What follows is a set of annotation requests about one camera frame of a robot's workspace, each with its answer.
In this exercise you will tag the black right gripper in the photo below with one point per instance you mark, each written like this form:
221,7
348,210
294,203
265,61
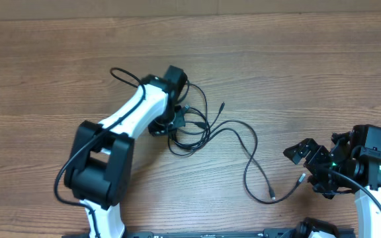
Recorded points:
315,151

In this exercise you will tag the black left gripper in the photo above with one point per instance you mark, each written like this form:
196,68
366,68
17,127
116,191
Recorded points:
155,129

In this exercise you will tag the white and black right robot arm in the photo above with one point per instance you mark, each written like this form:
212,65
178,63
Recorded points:
351,166

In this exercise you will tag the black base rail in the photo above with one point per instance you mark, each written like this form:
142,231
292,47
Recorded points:
266,233

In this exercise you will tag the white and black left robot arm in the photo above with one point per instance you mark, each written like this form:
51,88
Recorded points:
98,170

